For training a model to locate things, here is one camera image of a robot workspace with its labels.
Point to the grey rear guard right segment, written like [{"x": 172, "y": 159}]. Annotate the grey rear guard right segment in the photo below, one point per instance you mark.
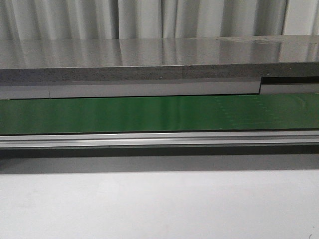
[{"x": 286, "y": 85}]

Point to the green conveyor belt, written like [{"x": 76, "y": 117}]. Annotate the green conveyor belt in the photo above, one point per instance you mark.
[{"x": 171, "y": 113}]

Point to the grey rear conveyor guard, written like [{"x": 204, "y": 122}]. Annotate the grey rear conveyor guard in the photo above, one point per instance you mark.
[{"x": 131, "y": 88}]

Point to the white pleated curtain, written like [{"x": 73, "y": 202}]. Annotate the white pleated curtain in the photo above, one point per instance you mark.
[{"x": 124, "y": 19}]

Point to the aluminium front conveyor rail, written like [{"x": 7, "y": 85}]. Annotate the aluminium front conveyor rail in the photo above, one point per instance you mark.
[{"x": 160, "y": 139}]

